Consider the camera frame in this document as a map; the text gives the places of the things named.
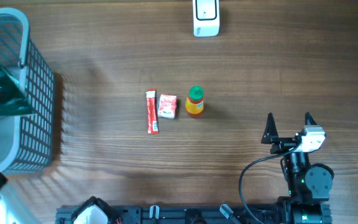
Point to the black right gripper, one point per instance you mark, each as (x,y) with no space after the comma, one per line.
(271,137)

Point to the orange sauce bottle green cap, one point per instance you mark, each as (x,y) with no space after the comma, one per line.
(194,103)

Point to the small red white packet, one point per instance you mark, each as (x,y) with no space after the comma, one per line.
(167,105)

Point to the red stick packet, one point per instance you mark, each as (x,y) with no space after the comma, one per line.
(151,111)

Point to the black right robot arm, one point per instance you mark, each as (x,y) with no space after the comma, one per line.
(308,184)

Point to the white barcode scanner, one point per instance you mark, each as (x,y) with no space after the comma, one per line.
(206,18)

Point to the grey plastic mesh basket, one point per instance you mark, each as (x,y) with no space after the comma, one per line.
(25,141)

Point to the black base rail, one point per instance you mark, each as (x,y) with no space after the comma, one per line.
(262,213)

